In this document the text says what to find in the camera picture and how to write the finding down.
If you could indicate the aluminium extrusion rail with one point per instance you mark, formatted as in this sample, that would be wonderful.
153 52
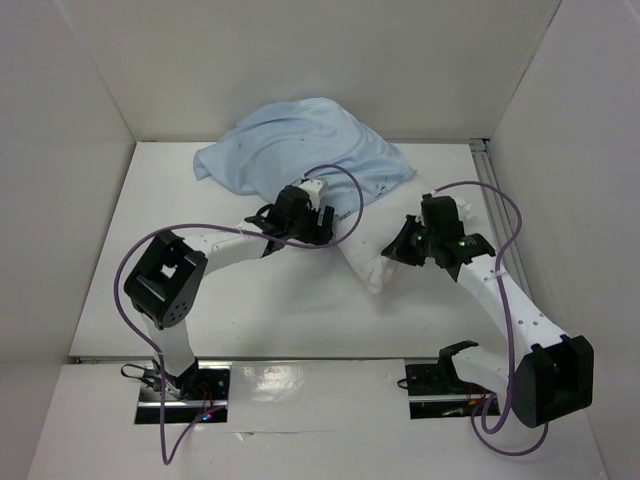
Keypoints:
502 217

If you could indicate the light blue pillowcase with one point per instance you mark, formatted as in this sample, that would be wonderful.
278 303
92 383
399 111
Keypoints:
277 144

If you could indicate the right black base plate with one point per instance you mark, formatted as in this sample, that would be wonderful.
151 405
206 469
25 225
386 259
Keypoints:
431 397

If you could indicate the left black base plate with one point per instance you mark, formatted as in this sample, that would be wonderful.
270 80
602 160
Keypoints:
207 400

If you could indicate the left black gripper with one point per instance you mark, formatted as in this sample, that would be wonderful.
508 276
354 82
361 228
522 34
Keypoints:
318 234

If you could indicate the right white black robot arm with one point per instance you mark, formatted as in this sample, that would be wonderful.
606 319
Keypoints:
549 374

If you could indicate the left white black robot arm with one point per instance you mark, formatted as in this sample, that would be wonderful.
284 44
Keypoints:
164 283

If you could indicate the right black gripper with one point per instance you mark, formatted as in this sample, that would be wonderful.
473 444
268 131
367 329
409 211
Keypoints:
407 242

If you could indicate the white pillow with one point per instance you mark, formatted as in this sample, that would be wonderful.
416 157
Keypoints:
363 237

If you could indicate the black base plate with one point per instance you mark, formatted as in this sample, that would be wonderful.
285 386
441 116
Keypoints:
431 397
207 400

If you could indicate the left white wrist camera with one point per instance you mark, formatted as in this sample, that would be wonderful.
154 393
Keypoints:
315 189

